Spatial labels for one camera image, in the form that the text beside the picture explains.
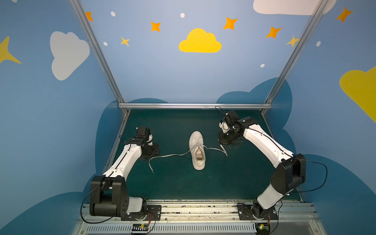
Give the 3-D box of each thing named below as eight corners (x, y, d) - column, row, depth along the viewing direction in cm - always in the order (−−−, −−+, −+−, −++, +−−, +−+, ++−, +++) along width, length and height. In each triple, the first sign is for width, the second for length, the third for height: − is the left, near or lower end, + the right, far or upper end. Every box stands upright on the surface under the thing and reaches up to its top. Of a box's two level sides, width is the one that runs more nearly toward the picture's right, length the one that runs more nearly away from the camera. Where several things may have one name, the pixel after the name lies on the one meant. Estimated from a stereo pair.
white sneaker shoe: (188, 169, 91) (188, 163, 83) (188, 134, 109) (188, 126, 101) (204, 170, 91) (206, 163, 84) (202, 134, 109) (203, 126, 101)
